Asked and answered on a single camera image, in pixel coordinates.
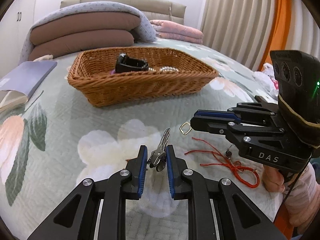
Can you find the white plastic bag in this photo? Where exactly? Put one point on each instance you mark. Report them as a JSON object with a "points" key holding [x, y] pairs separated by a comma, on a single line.
{"points": [[269, 85]]}

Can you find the right hand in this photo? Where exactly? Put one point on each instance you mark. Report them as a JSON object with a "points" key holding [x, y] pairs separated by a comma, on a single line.
{"points": [[273, 180]]}

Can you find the blue notebook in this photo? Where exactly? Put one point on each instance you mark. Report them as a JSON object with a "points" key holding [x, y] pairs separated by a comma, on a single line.
{"points": [[18, 86]]}

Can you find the beige curtain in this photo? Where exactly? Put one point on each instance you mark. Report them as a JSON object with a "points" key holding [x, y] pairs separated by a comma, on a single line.
{"points": [[239, 29]]}

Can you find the lower brown pillow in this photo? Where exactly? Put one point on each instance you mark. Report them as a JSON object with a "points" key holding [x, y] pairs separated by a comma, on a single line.
{"points": [[83, 41]]}

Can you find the orange curtain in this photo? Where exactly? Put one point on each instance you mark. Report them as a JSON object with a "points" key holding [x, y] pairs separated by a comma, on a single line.
{"points": [[277, 38]]}

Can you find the woven wicker basket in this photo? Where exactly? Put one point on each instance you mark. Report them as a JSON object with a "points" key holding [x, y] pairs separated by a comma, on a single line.
{"points": [[173, 72]]}

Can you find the brown pillow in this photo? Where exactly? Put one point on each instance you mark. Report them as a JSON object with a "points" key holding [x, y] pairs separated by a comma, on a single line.
{"points": [[83, 41], [81, 22]]}

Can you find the white wardrobe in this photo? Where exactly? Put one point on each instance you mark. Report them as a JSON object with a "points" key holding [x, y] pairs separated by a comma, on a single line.
{"points": [[14, 28]]}

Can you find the silver keys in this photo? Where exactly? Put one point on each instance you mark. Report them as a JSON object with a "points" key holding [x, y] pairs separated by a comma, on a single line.
{"points": [[158, 157]]}

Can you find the pink sleeved right forearm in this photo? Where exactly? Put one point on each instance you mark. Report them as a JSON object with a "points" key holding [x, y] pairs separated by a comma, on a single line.
{"points": [[303, 202]]}

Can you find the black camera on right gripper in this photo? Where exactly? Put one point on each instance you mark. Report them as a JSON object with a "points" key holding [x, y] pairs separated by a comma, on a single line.
{"points": [[297, 74]]}

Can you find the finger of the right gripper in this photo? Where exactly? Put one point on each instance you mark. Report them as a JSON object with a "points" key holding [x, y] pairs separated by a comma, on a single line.
{"points": [[216, 116], [211, 125]]}

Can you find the beige padded headboard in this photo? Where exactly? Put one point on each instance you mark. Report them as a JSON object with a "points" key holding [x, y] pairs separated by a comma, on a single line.
{"points": [[153, 9]]}

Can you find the blue-grey patterned blanket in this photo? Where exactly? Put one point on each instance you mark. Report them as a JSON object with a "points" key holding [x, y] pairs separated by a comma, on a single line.
{"points": [[145, 31]]}

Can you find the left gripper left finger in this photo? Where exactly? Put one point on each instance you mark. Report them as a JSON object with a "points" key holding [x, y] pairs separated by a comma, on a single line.
{"points": [[96, 209]]}

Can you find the gold square ring charm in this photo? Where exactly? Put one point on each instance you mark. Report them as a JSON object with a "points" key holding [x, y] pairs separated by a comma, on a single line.
{"points": [[185, 128]]}

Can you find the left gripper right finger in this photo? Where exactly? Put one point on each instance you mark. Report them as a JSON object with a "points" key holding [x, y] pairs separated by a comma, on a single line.
{"points": [[216, 209]]}

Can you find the upper brown pillow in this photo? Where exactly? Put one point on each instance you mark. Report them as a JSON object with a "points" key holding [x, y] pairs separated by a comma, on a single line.
{"points": [[81, 22]]}

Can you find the pink folded quilt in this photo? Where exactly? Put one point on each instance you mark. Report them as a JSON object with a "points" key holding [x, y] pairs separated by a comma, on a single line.
{"points": [[175, 31]]}

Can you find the floral green bedspread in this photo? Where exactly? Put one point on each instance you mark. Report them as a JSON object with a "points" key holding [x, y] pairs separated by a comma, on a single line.
{"points": [[57, 139]]}

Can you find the black smart watch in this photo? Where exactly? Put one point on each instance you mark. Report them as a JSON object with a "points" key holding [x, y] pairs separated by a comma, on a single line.
{"points": [[126, 64]]}

